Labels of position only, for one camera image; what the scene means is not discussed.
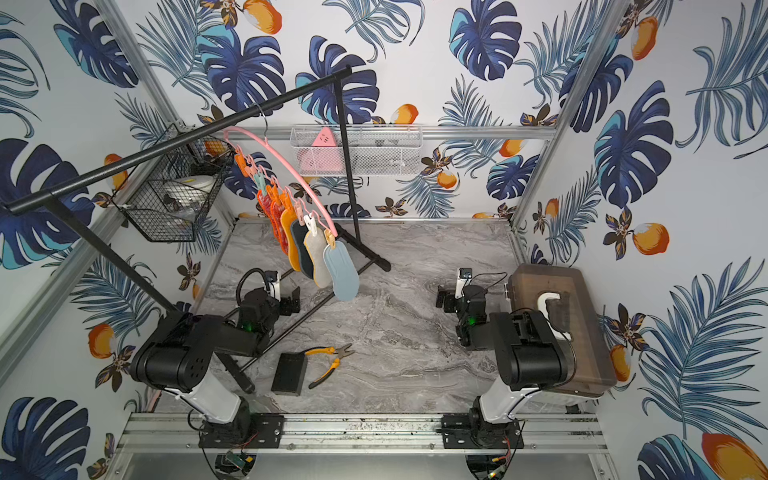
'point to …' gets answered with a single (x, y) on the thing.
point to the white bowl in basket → (189, 191)
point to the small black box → (290, 374)
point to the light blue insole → (343, 270)
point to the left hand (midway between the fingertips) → (282, 283)
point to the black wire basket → (142, 198)
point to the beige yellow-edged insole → (317, 249)
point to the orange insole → (286, 217)
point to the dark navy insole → (299, 234)
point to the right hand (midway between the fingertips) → (457, 285)
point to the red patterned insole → (274, 209)
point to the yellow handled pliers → (339, 352)
